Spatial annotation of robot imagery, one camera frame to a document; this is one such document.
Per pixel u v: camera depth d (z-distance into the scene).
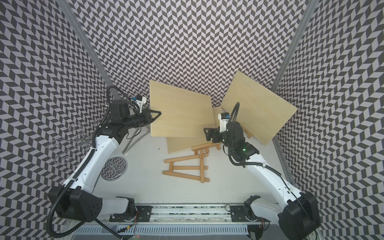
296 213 0.38
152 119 0.68
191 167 0.87
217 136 0.67
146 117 0.64
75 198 0.38
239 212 0.74
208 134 0.69
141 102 0.68
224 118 0.65
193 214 0.74
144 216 0.72
